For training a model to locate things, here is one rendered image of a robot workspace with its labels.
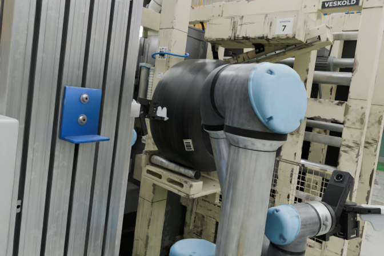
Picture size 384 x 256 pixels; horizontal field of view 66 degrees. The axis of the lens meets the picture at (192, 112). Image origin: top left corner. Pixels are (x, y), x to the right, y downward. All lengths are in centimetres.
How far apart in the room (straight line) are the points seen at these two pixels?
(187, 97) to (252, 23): 64
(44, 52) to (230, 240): 44
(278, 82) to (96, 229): 44
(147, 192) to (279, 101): 146
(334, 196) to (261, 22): 114
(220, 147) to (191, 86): 72
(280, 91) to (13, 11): 41
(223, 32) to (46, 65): 144
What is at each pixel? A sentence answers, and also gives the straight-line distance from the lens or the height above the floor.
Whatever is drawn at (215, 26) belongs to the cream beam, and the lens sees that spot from 189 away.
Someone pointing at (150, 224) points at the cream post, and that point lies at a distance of 191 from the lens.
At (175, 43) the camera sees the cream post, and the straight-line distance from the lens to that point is 177.
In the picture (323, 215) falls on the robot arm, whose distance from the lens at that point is 74.
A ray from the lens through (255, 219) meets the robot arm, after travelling 56.
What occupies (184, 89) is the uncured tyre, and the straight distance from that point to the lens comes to 135.
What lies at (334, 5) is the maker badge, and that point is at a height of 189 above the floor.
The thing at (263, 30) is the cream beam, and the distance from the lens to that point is 170.
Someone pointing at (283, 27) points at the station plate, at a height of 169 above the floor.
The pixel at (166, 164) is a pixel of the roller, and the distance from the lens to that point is 160.
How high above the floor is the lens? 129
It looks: 3 degrees down
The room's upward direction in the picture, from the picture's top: 7 degrees clockwise
